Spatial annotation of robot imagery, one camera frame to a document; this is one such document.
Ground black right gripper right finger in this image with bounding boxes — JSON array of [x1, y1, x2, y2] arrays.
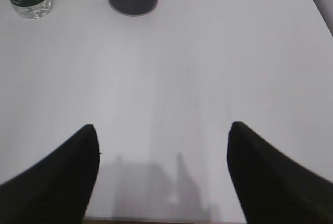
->
[[226, 122, 332, 223]]

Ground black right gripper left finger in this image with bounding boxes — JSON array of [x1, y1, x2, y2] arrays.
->
[[1, 124, 100, 223]]

